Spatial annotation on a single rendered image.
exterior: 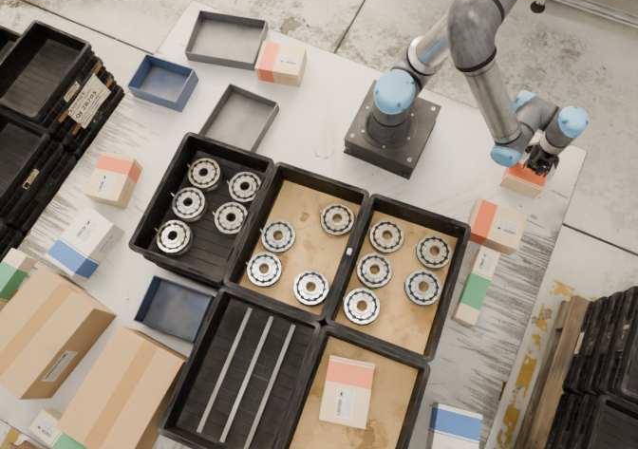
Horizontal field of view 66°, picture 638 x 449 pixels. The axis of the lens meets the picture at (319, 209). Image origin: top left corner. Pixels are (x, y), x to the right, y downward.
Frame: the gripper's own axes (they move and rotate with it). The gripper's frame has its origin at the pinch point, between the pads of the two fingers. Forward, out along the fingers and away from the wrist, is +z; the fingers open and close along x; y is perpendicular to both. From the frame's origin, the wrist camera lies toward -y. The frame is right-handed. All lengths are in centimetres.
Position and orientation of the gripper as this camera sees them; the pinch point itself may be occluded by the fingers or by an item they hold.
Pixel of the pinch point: (529, 165)
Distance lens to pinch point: 177.8
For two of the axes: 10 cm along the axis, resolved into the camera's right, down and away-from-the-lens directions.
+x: 9.0, 4.0, -1.8
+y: -4.4, 8.5, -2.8
